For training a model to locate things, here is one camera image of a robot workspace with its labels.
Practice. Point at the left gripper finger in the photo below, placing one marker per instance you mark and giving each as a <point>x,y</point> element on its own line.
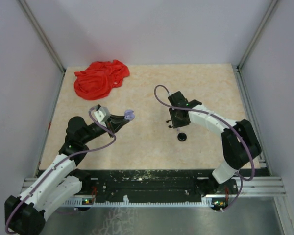
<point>116,125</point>
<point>117,118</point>

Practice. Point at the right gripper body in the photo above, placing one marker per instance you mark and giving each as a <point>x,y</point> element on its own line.
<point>177,120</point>

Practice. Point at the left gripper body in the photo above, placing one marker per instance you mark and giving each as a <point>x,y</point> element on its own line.
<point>105,124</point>

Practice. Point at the purple earbud case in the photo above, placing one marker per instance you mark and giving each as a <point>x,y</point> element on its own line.
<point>129,115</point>

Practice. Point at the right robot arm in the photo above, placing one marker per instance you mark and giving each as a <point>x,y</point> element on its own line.
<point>239,142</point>

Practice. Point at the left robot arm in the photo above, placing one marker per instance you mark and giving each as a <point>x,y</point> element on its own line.
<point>27,213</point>

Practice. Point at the black earbud case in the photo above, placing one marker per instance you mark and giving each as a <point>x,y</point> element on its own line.
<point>181,136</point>

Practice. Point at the red cloth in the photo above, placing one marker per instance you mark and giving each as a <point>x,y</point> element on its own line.
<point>97,81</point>

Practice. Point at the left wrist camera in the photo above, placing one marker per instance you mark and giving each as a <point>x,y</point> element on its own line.
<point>102,114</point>

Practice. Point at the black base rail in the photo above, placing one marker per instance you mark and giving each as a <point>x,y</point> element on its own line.
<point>152,186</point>

